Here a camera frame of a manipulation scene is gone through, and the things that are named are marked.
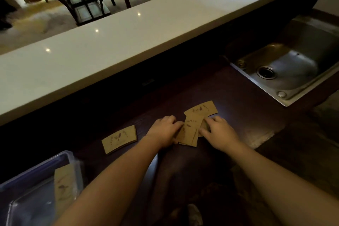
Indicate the person's left forearm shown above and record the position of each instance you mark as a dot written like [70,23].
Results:
[114,188]

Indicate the stainless steel sink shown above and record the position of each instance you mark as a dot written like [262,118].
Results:
[294,61]

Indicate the person's right hand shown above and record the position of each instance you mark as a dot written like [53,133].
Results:
[222,135]

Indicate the person's right forearm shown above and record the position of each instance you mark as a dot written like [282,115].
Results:
[278,183]

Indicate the person's left hand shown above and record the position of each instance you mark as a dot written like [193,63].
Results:
[164,133]

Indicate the person's left thumb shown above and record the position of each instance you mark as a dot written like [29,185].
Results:
[178,126]

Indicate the round sink drain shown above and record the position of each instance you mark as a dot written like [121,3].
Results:
[266,72]

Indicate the round metal sink cap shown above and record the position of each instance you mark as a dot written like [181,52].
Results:
[241,64]
[281,94]

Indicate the person's right thumb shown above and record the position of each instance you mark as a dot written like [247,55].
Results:
[205,133]

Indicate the brown paper cup sleeve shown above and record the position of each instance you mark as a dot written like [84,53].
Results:
[64,188]
[187,135]
[194,122]
[119,139]
[200,108]

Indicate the clear plastic storage bin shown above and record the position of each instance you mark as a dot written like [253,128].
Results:
[31,194]

